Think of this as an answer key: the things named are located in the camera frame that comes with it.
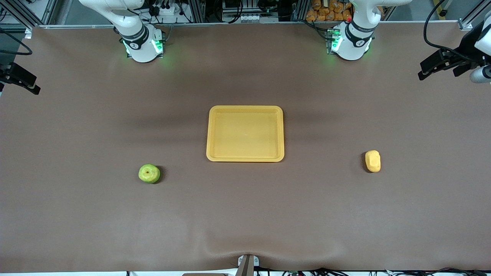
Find yellow potato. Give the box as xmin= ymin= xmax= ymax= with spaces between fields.
xmin=365 ymin=150 xmax=382 ymax=173

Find green apple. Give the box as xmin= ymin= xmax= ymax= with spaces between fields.
xmin=138 ymin=164 xmax=161 ymax=184

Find yellow plastic tray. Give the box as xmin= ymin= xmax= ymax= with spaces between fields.
xmin=206 ymin=105 xmax=285 ymax=163

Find orange snack packets pile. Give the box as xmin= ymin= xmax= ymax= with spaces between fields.
xmin=306 ymin=0 xmax=353 ymax=22

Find white socket strip with plugs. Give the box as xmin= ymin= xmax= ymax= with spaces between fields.
xmin=152 ymin=3 xmax=183 ymax=16

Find brown table mat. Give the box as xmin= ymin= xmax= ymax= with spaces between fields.
xmin=0 ymin=21 xmax=491 ymax=273

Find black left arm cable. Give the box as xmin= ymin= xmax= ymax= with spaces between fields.
xmin=423 ymin=0 xmax=476 ymax=64

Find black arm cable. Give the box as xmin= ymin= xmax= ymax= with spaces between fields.
xmin=0 ymin=28 xmax=33 ymax=56
xmin=423 ymin=0 xmax=476 ymax=64

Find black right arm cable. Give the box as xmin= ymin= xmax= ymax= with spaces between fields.
xmin=0 ymin=28 xmax=33 ymax=56

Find aluminium frame post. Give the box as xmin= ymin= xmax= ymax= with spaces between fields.
xmin=292 ymin=0 xmax=308 ymax=21
xmin=188 ymin=0 xmax=206 ymax=23

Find grey metal camera clamp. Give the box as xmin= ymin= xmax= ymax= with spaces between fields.
xmin=237 ymin=254 xmax=260 ymax=276

